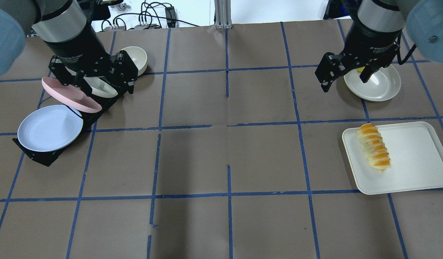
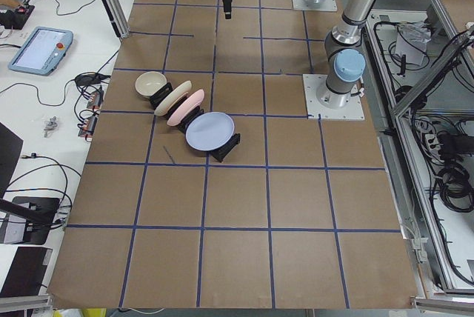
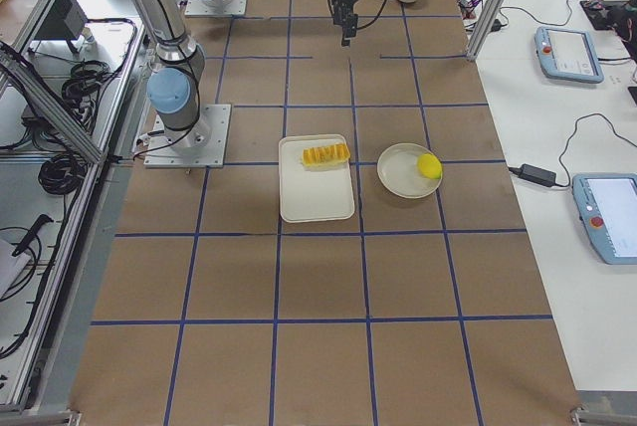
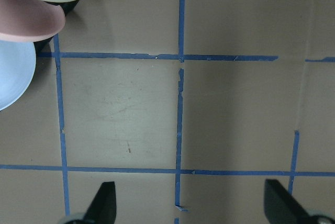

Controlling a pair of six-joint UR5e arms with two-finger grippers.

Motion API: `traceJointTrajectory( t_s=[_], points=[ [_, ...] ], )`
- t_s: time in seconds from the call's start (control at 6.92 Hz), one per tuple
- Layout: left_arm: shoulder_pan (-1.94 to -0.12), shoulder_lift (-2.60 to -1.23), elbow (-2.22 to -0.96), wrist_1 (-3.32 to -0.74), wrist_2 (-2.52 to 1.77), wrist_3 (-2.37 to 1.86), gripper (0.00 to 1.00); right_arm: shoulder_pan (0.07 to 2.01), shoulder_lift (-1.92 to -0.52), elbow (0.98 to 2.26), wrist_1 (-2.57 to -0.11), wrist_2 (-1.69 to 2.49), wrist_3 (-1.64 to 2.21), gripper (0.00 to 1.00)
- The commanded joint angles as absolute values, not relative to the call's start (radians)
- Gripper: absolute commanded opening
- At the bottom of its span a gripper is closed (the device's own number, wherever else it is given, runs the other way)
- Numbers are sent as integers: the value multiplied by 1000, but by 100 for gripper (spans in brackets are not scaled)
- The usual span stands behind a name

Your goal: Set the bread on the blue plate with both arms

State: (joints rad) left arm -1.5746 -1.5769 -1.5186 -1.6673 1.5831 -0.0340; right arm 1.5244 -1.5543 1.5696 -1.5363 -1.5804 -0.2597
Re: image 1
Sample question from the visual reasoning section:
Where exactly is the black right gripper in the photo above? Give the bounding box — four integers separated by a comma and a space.
315, 27, 401, 93

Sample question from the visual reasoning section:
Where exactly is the cream rectangular tray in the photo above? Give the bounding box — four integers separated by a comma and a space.
342, 121, 443, 195

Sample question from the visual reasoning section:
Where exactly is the blue plate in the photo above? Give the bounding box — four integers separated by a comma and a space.
17, 105, 83, 152

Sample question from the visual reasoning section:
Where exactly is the black dish rack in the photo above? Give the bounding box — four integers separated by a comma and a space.
13, 77, 134, 166

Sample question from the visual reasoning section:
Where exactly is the striped bread roll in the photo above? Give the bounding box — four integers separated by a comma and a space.
357, 123, 391, 172

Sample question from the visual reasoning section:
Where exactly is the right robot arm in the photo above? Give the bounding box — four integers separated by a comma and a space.
315, 0, 443, 93

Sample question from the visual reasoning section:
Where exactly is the cream plate in rack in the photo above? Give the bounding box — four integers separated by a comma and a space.
84, 77, 118, 98

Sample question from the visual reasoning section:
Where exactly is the cream bowl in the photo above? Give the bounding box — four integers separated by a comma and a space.
121, 46, 148, 76

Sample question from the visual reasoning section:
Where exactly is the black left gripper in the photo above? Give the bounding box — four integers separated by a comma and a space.
44, 34, 139, 95

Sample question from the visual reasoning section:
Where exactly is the black power adapter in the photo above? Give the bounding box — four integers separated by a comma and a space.
165, 6, 177, 28

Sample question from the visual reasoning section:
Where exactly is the cream shallow dish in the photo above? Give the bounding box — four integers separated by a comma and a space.
344, 65, 401, 102

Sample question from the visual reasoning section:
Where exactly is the pink plate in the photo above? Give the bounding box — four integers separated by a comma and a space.
42, 77, 102, 113

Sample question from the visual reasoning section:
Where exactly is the aluminium frame post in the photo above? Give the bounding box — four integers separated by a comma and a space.
214, 0, 233, 29

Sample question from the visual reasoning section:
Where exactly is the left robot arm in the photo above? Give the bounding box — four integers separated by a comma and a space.
0, 0, 138, 96

